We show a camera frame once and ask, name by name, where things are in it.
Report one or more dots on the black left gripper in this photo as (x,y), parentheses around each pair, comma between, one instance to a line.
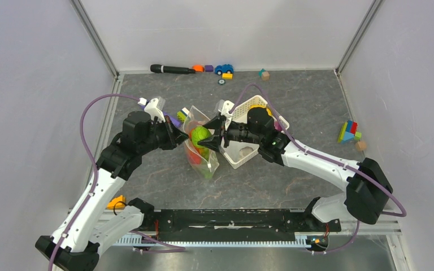
(175,135)

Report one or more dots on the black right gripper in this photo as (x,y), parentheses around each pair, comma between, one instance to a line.
(213,142)

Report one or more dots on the green toy lettuce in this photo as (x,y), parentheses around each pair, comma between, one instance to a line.
(199,133)

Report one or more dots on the clear zip top bag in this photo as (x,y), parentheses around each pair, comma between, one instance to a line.
(196,118)

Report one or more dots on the green toy grapes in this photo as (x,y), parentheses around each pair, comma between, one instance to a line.
(207,162)

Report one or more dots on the purple toy onion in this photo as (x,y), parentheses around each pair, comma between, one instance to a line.
(277,126)

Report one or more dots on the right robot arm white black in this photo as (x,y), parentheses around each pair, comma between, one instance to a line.
(365,188)

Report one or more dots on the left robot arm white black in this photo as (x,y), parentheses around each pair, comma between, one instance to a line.
(78,243)

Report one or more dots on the white perforated plastic basket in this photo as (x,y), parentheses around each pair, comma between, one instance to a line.
(231,151)

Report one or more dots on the white toy garlic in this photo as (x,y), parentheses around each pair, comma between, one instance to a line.
(243,152)

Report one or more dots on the green blue white brick stack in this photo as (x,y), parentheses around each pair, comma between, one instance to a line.
(182,114)

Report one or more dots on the yellow toy brick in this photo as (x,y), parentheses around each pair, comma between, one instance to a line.
(227,76)

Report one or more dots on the blue toy car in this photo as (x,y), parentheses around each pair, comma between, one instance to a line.
(225,68)

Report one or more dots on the purple toy block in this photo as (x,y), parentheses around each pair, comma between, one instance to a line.
(209,68)

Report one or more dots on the black microphone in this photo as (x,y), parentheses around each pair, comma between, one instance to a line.
(159,68)

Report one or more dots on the orange toy piece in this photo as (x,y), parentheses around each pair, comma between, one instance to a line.
(198,68)

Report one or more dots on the wooden toy cube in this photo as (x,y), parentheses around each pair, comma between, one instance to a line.
(265,76)

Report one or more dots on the multicolour block stack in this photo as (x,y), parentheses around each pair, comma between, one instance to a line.
(349,131)

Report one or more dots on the light wooden cube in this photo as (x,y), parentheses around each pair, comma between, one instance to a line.
(361,146)

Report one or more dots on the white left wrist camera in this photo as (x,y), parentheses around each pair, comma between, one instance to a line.
(153,107)

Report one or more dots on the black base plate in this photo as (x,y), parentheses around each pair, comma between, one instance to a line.
(233,225)

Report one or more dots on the white slotted cable duct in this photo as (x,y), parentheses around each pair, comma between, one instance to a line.
(136,240)

